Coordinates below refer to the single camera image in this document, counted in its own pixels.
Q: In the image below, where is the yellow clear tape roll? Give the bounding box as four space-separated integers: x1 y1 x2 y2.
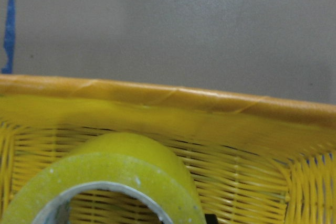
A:
1 133 205 223

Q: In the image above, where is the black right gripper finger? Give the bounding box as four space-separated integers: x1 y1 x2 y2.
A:
205 214 217 224

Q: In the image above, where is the yellow woven basket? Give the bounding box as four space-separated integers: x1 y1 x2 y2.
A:
1 74 335 223

